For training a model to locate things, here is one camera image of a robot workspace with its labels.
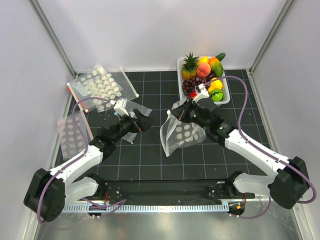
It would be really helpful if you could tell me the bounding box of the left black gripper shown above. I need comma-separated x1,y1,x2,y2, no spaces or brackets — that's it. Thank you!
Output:
111,109,155,143

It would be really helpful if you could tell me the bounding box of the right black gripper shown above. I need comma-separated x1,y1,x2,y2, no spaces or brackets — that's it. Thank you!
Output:
171,97,209,130

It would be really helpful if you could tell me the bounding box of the white-dotted zip bag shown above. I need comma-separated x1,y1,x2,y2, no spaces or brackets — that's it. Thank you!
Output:
159,110,206,157

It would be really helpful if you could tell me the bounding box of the green toy watermelon ball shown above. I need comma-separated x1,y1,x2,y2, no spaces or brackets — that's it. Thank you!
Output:
209,89,224,102

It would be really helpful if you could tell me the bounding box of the orange green toy mango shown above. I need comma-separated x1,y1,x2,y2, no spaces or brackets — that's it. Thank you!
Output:
208,57,224,78

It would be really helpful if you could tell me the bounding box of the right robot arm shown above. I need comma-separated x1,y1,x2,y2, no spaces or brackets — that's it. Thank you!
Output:
168,98,313,209

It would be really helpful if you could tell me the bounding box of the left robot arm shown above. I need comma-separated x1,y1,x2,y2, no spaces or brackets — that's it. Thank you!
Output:
23,108,153,224

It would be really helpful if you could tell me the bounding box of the blue zipper clear bag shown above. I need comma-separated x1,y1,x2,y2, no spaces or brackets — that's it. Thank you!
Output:
111,97,153,145

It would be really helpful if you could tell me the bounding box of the white zipper clear bag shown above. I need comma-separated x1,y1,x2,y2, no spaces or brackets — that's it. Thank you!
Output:
106,67,139,101

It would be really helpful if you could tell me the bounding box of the white-dotted bag stack top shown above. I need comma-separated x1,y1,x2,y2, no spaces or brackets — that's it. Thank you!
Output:
78,63,131,112

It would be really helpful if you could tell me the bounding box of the pink-dotted zip bag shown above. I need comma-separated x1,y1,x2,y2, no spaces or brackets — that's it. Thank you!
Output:
56,111,89,161

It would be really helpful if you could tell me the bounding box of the red zipper clear bag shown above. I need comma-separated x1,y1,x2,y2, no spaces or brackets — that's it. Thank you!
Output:
67,73,99,113

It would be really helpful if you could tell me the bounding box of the red toy chili pepper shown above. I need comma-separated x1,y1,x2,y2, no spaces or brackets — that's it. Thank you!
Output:
188,90,197,99

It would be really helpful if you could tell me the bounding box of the yellow toy pear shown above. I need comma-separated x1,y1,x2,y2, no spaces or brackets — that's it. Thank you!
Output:
207,77,224,93

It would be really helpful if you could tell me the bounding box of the white plastic basket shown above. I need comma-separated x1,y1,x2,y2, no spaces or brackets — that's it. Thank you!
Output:
176,56,231,109

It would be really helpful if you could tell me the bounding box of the toy pineapple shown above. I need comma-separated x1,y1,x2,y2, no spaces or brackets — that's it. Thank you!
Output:
181,52,199,81

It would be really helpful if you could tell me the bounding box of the toy peach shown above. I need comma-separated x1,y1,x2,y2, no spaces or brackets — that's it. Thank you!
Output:
196,62,211,78

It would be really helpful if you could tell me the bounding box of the toy lemon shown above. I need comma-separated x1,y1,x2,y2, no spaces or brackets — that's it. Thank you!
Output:
198,56,209,64

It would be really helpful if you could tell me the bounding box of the toy green cucumber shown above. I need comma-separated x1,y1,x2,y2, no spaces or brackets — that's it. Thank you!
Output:
215,52,226,62

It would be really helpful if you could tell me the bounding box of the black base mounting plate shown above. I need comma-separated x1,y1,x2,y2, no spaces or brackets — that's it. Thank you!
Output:
86,179,255,205

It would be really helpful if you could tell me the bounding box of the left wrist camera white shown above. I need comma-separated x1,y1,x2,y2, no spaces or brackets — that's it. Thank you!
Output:
110,98,129,117

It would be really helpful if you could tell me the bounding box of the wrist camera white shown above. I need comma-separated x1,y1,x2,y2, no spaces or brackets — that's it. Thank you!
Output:
110,98,129,117
193,83,209,103

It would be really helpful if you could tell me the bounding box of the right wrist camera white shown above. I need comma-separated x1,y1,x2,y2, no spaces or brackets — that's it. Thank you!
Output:
193,83,209,103

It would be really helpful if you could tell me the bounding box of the slotted cable duct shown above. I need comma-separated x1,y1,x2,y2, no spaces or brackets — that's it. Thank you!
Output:
39,203,230,214

